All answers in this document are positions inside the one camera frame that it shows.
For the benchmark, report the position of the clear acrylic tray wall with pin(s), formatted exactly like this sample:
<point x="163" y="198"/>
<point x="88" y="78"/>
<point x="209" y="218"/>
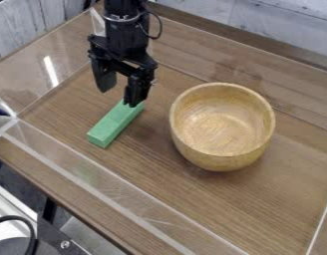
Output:
<point x="135" y="190"/>

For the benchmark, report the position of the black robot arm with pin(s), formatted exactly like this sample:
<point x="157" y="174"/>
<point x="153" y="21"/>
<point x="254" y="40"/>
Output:
<point x="127" y="9"/>

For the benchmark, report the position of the grey metal base plate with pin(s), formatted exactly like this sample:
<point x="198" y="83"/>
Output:
<point x="90" y="239"/>

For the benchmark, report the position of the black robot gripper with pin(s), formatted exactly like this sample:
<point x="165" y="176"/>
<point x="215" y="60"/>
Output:
<point x="121" y="52"/>

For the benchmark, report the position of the black table leg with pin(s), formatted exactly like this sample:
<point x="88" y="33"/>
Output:
<point x="50" y="210"/>

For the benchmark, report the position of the clear acrylic corner bracket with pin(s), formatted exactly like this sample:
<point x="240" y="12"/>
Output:
<point x="98" y="22"/>

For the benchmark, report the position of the green rectangular block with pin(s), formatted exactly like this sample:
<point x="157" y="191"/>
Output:
<point x="111" y="125"/>

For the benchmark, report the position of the light wooden bowl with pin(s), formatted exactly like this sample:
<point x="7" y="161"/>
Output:
<point x="222" y="124"/>

